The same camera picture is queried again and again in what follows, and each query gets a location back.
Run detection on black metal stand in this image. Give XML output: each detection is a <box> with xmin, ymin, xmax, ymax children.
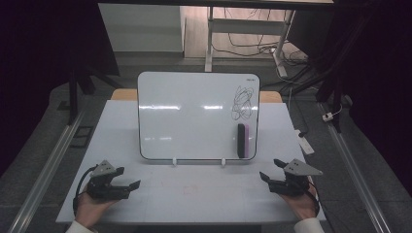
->
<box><xmin>281</xmin><ymin>16</ymin><xmax>359</xmax><ymax>134</ymax></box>
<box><xmin>56</xmin><ymin>62</ymin><xmax>121</xmax><ymax>126</ymax></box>

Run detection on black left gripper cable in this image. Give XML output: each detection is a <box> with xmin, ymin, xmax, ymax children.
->
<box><xmin>72</xmin><ymin>164</ymin><xmax>99</xmax><ymax>216</ymax></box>

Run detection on wooden table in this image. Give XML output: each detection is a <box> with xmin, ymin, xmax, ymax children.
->
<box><xmin>110</xmin><ymin>88</ymin><xmax>284</xmax><ymax>104</ymax></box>

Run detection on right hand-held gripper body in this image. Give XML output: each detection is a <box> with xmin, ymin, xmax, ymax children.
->
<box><xmin>269</xmin><ymin>157</ymin><xmax>325</xmax><ymax>198</ymax></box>

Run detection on black floor cables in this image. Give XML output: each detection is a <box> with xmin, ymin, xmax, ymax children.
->
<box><xmin>212</xmin><ymin>8</ymin><xmax>310</xmax><ymax>67</ymax></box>

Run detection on black rectangular floor frame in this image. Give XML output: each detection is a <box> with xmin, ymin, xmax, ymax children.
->
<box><xmin>70</xmin><ymin>124</ymin><xmax>95</xmax><ymax>150</ymax></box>

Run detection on white whiteboard with black frame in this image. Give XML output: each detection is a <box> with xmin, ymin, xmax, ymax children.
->
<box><xmin>136</xmin><ymin>71</ymin><xmax>261</xmax><ymax>161</ymax></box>

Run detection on person's right hand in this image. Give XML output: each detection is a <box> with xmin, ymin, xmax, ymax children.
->
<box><xmin>279</xmin><ymin>190</ymin><xmax>321</xmax><ymax>223</ymax></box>

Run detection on purple and black whiteboard eraser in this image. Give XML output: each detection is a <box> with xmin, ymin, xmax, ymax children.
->
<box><xmin>236</xmin><ymin>122</ymin><xmax>251</xmax><ymax>159</ymax></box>

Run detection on person's left hand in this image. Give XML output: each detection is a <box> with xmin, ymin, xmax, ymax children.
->
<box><xmin>74</xmin><ymin>191</ymin><xmax>120</xmax><ymax>229</ymax></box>

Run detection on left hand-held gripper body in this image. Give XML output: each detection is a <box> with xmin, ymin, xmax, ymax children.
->
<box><xmin>86</xmin><ymin>159</ymin><xmax>131</xmax><ymax>201</ymax></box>

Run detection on aluminium floor rail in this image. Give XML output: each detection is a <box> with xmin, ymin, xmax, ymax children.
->
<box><xmin>318</xmin><ymin>103</ymin><xmax>394</xmax><ymax>233</ymax></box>
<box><xmin>7</xmin><ymin>110</ymin><xmax>86</xmax><ymax>233</ymax></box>

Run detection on white metal desk frame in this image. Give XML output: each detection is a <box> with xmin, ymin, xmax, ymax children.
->
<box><xmin>204</xmin><ymin>6</ymin><xmax>296</xmax><ymax>79</ymax></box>

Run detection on white power strip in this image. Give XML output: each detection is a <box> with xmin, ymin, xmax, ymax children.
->
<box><xmin>293</xmin><ymin>129</ymin><xmax>316</xmax><ymax>156</ymax></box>

